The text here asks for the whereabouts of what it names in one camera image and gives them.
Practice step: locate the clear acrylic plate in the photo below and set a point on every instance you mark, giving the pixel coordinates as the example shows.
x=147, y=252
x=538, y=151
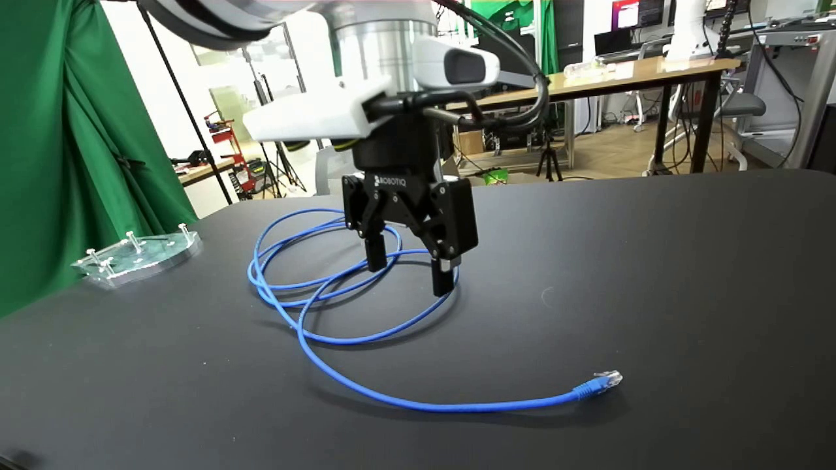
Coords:
x=138, y=256

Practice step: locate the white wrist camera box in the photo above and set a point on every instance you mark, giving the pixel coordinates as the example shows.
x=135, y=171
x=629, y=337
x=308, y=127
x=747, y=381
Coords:
x=326, y=112

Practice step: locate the green backdrop curtain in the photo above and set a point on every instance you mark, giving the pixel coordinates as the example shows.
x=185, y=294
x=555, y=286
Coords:
x=80, y=158

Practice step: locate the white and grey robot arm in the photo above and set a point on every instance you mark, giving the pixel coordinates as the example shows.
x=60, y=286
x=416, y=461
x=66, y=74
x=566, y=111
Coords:
x=363, y=40

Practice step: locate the wooden desk with black legs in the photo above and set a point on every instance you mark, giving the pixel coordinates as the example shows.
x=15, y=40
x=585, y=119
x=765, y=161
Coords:
x=649, y=74

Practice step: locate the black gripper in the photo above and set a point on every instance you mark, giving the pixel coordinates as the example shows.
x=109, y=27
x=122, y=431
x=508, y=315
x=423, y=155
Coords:
x=398, y=184

